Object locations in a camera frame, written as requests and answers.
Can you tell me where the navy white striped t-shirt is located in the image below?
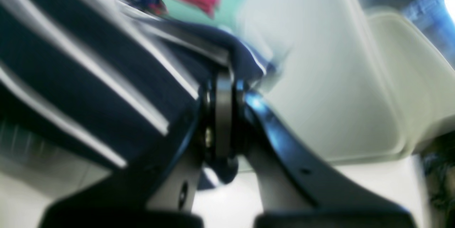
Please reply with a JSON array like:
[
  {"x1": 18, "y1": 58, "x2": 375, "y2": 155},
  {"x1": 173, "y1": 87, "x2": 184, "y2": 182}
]
[{"x1": 1, "y1": 0, "x2": 275, "y2": 169}]

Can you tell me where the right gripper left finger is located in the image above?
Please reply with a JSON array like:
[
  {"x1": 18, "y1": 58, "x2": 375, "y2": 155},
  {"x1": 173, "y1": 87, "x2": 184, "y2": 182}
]
[{"x1": 39, "y1": 72, "x2": 234, "y2": 228}]

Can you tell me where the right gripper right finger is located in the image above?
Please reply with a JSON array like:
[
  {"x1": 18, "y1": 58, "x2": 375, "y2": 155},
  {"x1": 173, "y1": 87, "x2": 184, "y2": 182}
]
[{"x1": 232, "y1": 81, "x2": 416, "y2": 228}]

